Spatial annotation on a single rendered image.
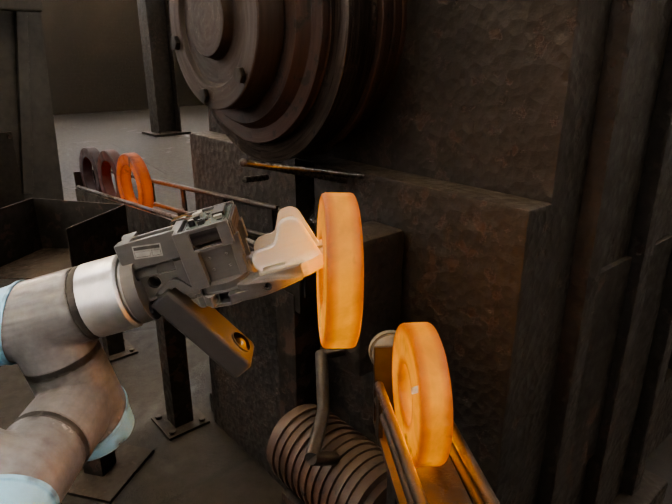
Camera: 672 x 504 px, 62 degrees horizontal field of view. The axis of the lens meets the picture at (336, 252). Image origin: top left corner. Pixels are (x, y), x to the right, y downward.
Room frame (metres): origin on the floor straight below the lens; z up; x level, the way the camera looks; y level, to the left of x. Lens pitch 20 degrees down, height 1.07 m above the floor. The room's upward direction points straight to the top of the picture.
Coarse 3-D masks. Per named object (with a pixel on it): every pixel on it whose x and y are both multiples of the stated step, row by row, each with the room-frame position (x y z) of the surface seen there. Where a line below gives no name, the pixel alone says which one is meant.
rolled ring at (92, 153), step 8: (80, 152) 1.88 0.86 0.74; (88, 152) 1.82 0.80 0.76; (96, 152) 1.82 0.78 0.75; (80, 160) 1.89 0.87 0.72; (88, 160) 1.89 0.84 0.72; (96, 160) 1.79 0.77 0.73; (80, 168) 1.90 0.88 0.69; (88, 168) 1.90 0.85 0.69; (96, 168) 1.78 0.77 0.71; (88, 176) 1.90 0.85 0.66; (96, 176) 1.78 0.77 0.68; (88, 184) 1.88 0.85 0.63; (96, 184) 1.79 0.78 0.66
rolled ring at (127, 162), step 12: (120, 156) 1.58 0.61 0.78; (132, 156) 1.54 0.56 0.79; (120, 168) 1.59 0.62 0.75; (132, 168) 1.52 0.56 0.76; (144, 168) 1.52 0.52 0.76; (120, 180) 1.60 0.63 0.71; (144, 180) 1.50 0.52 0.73; (120, 192) 1.61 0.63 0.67; (132, 192) 1.61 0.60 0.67; (144, 192) 1.49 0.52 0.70; (144, 204) 1.49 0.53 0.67
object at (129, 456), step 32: (0, 224) 1.25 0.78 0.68; (32, 224) 1.34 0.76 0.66; (64, 224) 1.34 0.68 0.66; (96, 224) 1.19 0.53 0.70; (0, 256) 1.24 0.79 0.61; (32, 256) 1.30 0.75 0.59; (64, 256) 1.27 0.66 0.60; (96, 256) 1.18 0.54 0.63; (128, 448) 1.30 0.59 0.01; (96, 480) 1.18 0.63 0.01; (128, 480) 1.18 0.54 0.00
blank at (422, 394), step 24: (408, 336) 0.53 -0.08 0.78; (432, 336) 0.53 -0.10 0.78; (408, 360) 0.53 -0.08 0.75; (432, 360) 0.50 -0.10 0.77; (408, 384) 0.57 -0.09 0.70; (432, 384) 0.48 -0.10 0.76; (408, 408) 0.55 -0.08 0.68; (432, 408) 0.47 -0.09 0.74; (408, 432) 0.51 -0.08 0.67; (432, 432) 0.46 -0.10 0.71; (432, 456) 0.46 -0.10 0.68
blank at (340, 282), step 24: (336, 192) 0.54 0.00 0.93; (336, 216) 0.49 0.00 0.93; (360, 216) 0.50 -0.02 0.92; (336, 240) 0.47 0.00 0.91; (360, 240) 0.47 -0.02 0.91; (336, 264) 0.46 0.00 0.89; (360, 264) 0.46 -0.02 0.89; (336, 288) 0.45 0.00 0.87; (360, 288) 0.45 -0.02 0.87; (336, 312) 0.45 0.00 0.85; (360, 312) 0.45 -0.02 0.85; (336, 336) 0.46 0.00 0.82
